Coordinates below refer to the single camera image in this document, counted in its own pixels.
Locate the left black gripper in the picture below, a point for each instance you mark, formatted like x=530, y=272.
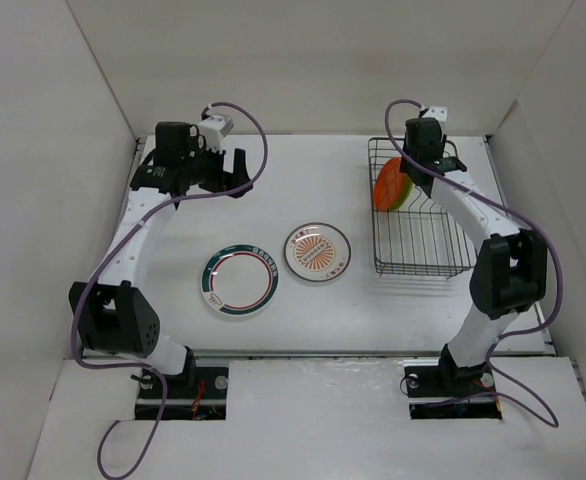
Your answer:
x=225, y=181

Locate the white plate teal rim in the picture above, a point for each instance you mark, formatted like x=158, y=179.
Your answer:
x=239, y=280

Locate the orange plastic plate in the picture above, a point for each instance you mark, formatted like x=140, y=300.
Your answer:
x=388, y=185

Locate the green plastic plate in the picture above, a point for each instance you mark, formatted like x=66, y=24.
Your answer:
x=404, y=192

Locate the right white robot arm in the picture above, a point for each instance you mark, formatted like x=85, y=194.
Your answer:
x=509, y=275

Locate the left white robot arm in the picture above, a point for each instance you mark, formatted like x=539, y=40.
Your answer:
x=111, y=313

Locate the white plate orange sunburst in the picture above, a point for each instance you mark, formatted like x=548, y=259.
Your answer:
x=317, y=252

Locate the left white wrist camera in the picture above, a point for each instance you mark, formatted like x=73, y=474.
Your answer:
x=214, y=129

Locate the dark wire dish rack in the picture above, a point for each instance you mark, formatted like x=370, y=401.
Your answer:
x=419, y=238

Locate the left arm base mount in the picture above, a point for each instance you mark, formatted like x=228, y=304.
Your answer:
x=204, y=400

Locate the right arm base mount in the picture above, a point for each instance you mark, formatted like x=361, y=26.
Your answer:
x=436, y=393

